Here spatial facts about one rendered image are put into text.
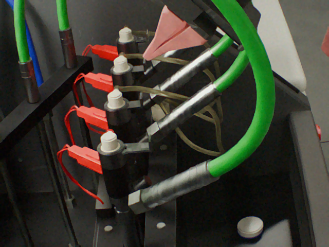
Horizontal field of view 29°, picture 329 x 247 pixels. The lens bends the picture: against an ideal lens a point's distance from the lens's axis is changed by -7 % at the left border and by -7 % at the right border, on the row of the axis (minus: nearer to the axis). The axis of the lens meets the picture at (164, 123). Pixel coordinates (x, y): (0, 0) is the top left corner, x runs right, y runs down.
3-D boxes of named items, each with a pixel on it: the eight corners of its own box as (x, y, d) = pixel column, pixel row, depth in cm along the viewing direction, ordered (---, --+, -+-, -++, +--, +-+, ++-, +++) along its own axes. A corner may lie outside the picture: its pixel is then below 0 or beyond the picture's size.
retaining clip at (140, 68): (146, 66, 83) (145, 57, 82) (146, 73, 81) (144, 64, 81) (120, 69, 83) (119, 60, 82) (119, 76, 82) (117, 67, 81)
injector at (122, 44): (171, 170, 99) (152, 40, 87) (137, 173, 99) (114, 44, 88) (171, 158, 101) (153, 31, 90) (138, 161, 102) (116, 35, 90)
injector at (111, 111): (169, 245, 86) (147, 107, 74) (131, 247, 86) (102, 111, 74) (170, 231, 88) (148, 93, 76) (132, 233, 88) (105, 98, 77)
